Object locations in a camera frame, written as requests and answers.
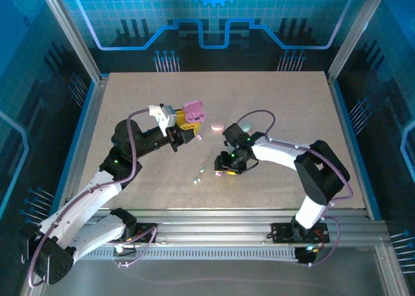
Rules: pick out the mint earbud charging case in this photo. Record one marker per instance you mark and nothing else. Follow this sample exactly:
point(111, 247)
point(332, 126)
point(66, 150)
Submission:
point(247, 125)

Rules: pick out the purple earbud charging case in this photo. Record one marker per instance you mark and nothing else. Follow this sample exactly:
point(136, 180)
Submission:
point(193, 107)

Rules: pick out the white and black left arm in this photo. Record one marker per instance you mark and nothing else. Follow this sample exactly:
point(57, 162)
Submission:
point(81, 208)

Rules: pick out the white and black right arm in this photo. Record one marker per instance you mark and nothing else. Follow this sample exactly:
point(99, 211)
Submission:
point(279, 153)

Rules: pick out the small black circuit board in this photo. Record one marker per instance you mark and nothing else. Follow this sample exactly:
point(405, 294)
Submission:
point(304, 255)
point(123, 250)

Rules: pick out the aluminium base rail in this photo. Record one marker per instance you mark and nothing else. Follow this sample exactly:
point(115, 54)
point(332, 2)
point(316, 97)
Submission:
point(210, 226)

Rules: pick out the aluminium side rail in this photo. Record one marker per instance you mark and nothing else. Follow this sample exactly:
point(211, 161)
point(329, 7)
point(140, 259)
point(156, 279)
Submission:
point(347, 130)
point(90, 130)

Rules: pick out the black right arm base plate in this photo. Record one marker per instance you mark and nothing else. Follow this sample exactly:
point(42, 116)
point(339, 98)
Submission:
point(280, 232)

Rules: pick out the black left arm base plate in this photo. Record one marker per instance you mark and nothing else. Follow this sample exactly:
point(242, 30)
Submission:
point(142, 228)

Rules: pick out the aluminium frame post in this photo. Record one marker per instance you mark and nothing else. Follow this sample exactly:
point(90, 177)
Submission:
point(356, 33)
point(72, 33)

